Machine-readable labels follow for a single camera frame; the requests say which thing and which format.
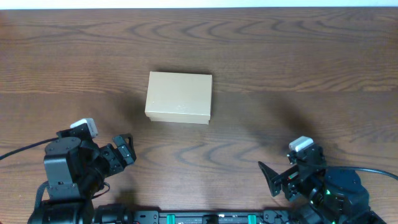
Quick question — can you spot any cardboard box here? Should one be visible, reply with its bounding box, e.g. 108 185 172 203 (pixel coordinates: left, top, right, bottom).
145 72 213 124

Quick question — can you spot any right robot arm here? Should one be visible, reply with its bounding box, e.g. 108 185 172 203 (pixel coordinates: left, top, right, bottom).
258 162 385 224

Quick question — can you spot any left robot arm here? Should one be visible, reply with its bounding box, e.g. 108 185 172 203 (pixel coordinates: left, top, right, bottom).
28 134 136 224

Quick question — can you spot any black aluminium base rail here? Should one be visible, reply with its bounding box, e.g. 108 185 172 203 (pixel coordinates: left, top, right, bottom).
93 210 299 224

